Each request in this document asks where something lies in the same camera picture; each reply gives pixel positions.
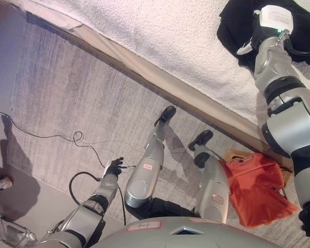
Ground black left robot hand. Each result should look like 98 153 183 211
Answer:
104 157 126 177

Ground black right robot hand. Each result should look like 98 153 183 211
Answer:
236 4 295 56

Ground black garment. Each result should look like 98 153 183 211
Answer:
216 0 310 68

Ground white terry bed blanket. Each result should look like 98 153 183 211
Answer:
7 0 310 128

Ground silver left robot leg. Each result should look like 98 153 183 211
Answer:
124 120 169 209

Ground silver robot leg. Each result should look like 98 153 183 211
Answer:
193 147 231 225
124 120 169 209

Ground black left robot foot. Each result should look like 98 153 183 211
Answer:
154 105 177 127

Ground black robot foot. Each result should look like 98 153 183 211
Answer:
188 129 214 151
154 105 177 127

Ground grey woven rug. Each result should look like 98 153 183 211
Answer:
8 15 310 248

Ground black right robot foot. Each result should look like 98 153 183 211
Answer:
188 129 214 151

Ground silver right robot leg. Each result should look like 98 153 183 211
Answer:
193 147 231 225

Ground cream mattress sheet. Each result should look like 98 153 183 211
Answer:
20 7 271 147

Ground white sneaker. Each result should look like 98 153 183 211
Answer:
0 176 14 191

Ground clear plastic container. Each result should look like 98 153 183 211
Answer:
0 218 38 248

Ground orange shirt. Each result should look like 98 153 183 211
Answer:
220 152 300 228

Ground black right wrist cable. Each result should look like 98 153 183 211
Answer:
283 33 310 91

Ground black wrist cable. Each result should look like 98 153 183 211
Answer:
283 33 310 91
68 172 127 226

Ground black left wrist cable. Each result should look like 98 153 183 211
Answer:
68 172 127 226

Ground thin black floor cable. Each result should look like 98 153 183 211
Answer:
0 109 136 169

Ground taupe upholstered bed frame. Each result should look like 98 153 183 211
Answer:
25 12 294 173

